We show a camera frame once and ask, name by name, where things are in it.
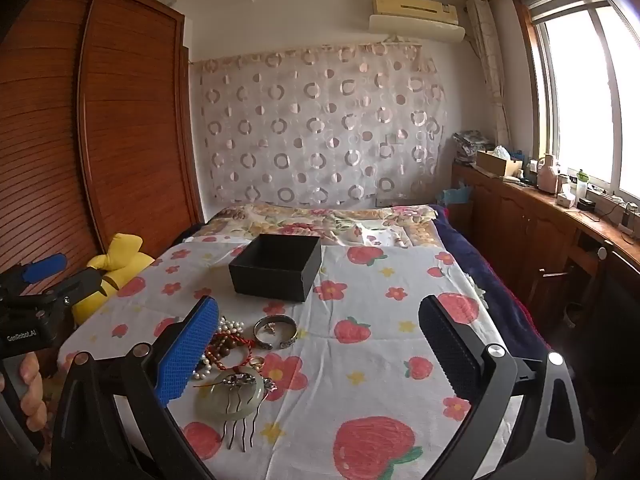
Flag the yellow plush toy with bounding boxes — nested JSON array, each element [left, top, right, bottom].
[[72, 232, 156, 328]]

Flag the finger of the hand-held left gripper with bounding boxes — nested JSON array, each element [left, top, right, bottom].
[[10, 253, 68, 286], [47, 266, 119, 307]]

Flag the beige air conditioner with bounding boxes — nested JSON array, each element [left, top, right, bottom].
[[371, 0, 460, 26]]

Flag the brown wooden wardrobe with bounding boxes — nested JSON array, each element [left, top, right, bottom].
[[0, 0, 206, 306]]

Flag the circle patterned sheer curtain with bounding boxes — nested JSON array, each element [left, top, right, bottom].
[[192, 40, 448, 208]]

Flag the cardboard tissue box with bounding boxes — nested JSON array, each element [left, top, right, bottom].
[[475, 146, 523, 178]]

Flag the pale jade bangle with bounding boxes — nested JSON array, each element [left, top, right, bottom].
[[194, 374, 266, 421]]

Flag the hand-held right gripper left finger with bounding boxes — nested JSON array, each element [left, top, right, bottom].
[[50, 295, 221, 480]]

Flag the patterned window curtain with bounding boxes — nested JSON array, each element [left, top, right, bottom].
[[465, 0, 512, 148]]

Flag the red cord bracelet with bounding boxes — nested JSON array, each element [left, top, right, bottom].
[[202, 332, 253, 373]]

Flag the white air deflector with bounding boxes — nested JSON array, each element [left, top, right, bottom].
[[369, 14, 467, 42]]

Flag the brown wooden bead bracelet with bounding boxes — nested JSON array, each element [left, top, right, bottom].
[[207, 334, 241, 368]]

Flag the silver bangle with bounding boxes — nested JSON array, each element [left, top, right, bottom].
[[252, 316, 299, 352]]

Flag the metal hair comb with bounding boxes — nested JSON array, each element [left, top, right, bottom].
[[192, 367, 278, 453]]

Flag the black jewelry box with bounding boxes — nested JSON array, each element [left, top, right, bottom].
[[228, 233, 323, 303]]

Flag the pink thermos jug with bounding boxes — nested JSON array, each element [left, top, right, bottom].
[[537, 154, 561, 195]]

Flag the blue paper bag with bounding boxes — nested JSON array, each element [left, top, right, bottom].
[[439, 185, 473, 208]]

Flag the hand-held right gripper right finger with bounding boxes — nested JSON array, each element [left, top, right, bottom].
[[417, 294, 588, 480]]

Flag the patterned cloth pile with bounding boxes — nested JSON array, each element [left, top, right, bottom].
[[452, 130, 493, 166]]

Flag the dark blue blanket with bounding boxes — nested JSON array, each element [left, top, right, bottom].
[[432, 204, 551, 361]]

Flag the window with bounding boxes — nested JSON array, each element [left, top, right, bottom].
[[510, 0, 640, 211]]

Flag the wooden side cabinet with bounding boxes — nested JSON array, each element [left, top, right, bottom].
[[450, 160, 640, 411]]

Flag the person's left hand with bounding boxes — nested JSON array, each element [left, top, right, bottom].
[[0, 351, 50, 434]]

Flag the long pearl necklace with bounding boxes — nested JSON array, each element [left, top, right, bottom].
[[191, 314, 247, 382]]

